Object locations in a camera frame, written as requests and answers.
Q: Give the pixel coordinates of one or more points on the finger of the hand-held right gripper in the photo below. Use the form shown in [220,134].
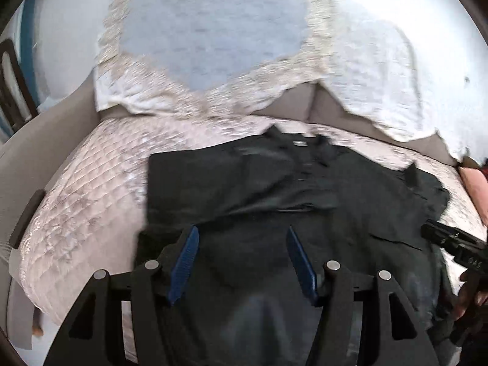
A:
[444,234]

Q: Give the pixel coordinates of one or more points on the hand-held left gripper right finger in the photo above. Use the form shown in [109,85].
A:
[303,267]

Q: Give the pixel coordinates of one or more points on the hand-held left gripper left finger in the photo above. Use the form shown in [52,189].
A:
[183,267]

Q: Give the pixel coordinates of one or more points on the black shirt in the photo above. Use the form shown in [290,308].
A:
[267,198]

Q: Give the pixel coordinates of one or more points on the person's right hand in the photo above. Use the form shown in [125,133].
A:
[463,297]

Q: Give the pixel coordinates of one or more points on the pink cushion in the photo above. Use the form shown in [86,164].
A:
[474,190]

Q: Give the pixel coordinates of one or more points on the quilted floral bed cover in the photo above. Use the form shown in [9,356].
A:
[95,198]

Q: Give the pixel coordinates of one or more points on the white textured cloth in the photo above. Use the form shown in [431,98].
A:
[381,76]

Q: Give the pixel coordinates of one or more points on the beige sofa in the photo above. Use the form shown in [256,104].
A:
[45,141]

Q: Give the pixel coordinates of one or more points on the blue pillow with lace trim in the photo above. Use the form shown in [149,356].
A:
[213,34]

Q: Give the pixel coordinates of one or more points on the dark wooden chair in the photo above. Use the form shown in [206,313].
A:
[11,84]

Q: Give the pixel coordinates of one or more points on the blue white striped cloth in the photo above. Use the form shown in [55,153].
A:
[28,53]

